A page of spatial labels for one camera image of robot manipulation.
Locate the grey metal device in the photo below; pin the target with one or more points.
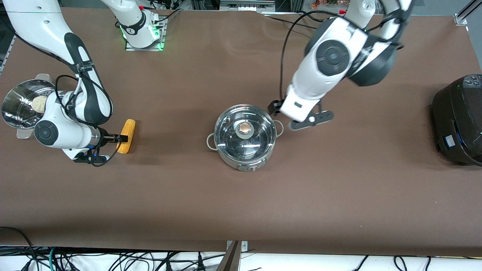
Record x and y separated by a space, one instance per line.
244 5

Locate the glass pot lid with knob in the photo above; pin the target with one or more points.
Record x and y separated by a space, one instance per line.
229 128

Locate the stainless steel steamer basket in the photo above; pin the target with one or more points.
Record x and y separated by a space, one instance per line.
19 101

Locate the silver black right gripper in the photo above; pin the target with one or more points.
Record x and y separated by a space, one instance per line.
107 138

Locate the pale steamed bun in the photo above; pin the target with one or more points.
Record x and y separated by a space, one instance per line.
38 104

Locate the stainless steel pot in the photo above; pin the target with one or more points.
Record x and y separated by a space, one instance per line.
233 161

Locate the aluminium profile bar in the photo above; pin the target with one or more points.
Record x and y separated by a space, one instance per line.
465 13

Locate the yellow corn cob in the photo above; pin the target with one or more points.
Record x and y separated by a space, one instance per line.
130 128

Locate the black rice cooker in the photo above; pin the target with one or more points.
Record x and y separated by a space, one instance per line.
459 120

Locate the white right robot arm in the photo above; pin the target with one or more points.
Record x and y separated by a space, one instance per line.
37 26

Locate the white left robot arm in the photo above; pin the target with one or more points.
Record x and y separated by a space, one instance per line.
320 86

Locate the metal table bracket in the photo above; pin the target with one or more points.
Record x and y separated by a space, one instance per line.
231 259

